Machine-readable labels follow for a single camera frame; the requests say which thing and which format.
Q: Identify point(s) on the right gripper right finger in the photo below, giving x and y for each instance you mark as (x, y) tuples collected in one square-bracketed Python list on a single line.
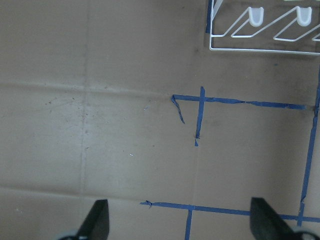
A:
[(266, 224)]

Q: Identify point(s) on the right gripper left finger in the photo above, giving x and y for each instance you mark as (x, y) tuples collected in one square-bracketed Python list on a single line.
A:
[(96, 225)]

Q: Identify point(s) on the white wire cup rack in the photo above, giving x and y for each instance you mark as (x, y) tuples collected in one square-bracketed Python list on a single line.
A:
[(264, 26)]

